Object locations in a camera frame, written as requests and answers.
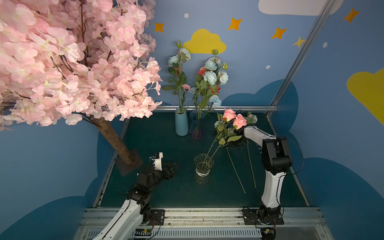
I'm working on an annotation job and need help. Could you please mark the blue carnation stem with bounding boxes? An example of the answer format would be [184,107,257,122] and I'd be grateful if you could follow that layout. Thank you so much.
[213,118,246,194]

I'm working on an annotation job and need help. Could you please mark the pink cherry blossom tree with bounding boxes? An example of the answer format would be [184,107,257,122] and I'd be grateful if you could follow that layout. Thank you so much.
[1,1,161,165]

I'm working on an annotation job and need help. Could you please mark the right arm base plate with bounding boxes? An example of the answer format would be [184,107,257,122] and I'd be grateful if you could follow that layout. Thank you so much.
[242,208,284,225]

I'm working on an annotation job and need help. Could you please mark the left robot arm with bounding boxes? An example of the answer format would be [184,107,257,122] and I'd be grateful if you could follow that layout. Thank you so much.
[95,162,178,240]

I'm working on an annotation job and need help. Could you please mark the purple ribbed glass vase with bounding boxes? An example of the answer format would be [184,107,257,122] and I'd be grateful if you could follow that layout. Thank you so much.
[189,110,207,140]

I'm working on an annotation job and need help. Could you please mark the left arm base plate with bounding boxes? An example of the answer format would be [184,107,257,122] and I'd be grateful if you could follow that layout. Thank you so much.
[142,209,165,226]

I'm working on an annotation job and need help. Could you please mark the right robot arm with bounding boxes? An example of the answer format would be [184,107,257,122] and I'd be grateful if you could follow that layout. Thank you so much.
[244,126,293,225]

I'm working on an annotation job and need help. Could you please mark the aluminium frame back bar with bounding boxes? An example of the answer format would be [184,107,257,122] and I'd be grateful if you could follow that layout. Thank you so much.
[152,104,278,113]

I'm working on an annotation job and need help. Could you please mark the blue rose stem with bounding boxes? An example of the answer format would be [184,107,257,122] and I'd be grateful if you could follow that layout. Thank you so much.
[247,112,258,189]

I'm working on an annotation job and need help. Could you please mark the aluminium frame corner post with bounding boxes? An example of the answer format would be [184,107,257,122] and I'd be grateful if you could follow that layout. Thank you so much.
[266,0,337,120]

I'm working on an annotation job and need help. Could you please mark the light blue ceramic vase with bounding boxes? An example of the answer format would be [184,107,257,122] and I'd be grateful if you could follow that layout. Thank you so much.
[175,108,189,137]

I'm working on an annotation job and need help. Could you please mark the clear ribbed glass vase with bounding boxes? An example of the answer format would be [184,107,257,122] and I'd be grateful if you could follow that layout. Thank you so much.
[194,153,214,185]

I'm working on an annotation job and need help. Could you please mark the blue flower bunch purple vase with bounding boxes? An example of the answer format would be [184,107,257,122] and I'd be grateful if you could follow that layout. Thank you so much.
[189,49,229,113]

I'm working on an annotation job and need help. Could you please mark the pink rose stem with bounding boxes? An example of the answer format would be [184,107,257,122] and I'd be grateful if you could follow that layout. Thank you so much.
[203,109,248,167]

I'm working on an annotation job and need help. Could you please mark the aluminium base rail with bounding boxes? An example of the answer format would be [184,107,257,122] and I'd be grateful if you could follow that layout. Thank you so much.
[73,206,334,240]

